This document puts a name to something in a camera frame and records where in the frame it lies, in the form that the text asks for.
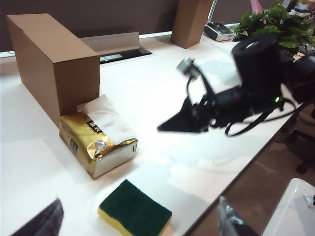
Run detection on gold tissue pack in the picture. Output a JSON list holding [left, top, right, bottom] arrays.
[[59, 94, 138, 180]]

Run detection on brown desk partition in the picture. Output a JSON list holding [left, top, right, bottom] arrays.
[[0, 0, 180, 52]]

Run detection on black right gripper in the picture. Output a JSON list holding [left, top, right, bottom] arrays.
[[157, 87, 252, 135]]

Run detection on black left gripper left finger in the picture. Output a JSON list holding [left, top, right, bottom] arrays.
[[12, 198, 65, 236]]

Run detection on black desk cable slot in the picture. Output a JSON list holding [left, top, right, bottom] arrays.
[[99, 48, 152, 65]]

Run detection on yellow green scouring sponge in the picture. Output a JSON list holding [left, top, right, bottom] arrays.
[[97, 178, 173, 236]]

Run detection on white plastic container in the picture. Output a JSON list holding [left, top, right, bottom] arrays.
[[262, 178, 315, 236]]

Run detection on aluminium cable tray lid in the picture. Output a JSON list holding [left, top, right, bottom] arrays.
[[78, 31, 140, 54]]

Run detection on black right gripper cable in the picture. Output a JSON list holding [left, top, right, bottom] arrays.
[[224, 98, 298, 137]]

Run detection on white grey handheld controller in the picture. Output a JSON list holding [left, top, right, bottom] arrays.
[[203, 21, 234, 42]]

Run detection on green leafy plant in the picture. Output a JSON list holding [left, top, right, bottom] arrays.
[[230, 0, 315, 56]]

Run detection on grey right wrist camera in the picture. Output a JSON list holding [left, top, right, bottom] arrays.
[[176, 57, 217, 96]]

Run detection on black office chair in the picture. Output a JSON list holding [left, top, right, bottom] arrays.
[[278, 105, 315, 175]]

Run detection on large brown cardboard box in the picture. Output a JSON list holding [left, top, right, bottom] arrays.
[[6, 13, 101, 130]]

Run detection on tall narrow cardboard box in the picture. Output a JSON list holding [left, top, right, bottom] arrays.
[[170, 0, 214, 49]]

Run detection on pink pointed object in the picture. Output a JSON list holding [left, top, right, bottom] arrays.
[[250, 0, 263, 13]]

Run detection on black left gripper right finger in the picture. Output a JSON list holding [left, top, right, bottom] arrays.
[[218, 196, 256, 236]]

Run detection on white-framed brown desk divider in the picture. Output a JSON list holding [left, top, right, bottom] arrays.
[[206, 0, 254, 25]]

